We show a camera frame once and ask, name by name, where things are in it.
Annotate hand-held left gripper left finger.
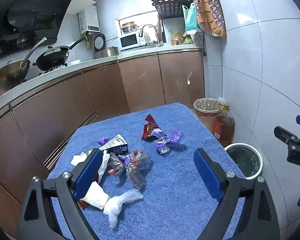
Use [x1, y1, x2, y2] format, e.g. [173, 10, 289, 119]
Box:
[16, 148, 105, 240]

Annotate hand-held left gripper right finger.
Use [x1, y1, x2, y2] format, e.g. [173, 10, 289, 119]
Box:
[193, 148, 281, 240]

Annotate white tissue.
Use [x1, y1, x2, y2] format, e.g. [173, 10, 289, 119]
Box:
[71, 150, 111, 176]

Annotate white sauce packet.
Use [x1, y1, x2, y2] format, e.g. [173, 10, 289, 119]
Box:
[80, 181, 110, 210]

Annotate white and black carton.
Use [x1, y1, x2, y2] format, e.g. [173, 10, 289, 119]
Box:
[99, 134, 128, 154]

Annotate white trash bin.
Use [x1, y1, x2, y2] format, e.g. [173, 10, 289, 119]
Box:
[224, 143, 263, 180]

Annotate white plastic bag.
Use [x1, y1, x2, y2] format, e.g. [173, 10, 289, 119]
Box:
[103, 189, 144, 229]

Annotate clear plastic bag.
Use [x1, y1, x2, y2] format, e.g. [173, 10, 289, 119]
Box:
[125, 150, 150, 190]

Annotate large purple foil wrapper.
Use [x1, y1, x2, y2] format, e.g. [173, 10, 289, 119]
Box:
[154, 131, 183, 155]

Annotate red foil wrapper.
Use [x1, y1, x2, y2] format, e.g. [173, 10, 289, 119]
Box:
[141, 114, 160, 140]

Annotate blue terry towel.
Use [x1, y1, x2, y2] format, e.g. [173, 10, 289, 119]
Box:
[47, 102, 243, 240]

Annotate cooking oil bottle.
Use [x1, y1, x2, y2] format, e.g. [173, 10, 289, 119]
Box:
[214, 104, 235, 147]

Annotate cream bucket with liner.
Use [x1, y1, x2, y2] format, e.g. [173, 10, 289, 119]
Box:
[193, 98, 225, 130]

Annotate brown lower cabinets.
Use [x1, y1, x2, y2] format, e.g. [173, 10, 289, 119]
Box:
[0, 50, 205, 220]

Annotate gas stove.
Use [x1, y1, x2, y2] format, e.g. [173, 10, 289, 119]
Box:
[20, 64, 68, 83]

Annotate black wok with lid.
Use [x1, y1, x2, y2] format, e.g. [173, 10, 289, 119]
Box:
[32, 37, 87, 71]

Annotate steel pot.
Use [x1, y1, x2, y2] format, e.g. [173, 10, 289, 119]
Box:
[95, 46, 119, 58]

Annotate brass wok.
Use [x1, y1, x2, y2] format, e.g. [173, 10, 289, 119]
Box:
[0, 37, 47, 90]

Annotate white microwave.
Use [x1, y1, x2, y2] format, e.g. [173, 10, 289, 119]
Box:
[119, 31, 142, 51]

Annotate clear bag of food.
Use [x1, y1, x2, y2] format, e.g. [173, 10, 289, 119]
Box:
[171, 30, 203, 45]

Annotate chrome faucet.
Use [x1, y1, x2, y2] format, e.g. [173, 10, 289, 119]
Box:
[139, 24, 163, 47]

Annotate orange floral apron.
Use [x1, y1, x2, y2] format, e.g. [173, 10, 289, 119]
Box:
[190, 0, 227, 38]

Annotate glass bowl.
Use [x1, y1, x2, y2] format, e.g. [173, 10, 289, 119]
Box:
[121, 22, 140, 34]

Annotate white water heater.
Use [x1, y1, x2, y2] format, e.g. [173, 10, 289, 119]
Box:
[78, 5, 100, 34]

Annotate green bag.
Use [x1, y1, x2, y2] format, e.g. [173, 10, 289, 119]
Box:
[182, 4, 200, 32]

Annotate black range hood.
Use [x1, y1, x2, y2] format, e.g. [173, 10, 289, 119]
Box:
[0, 0, 77, 63]

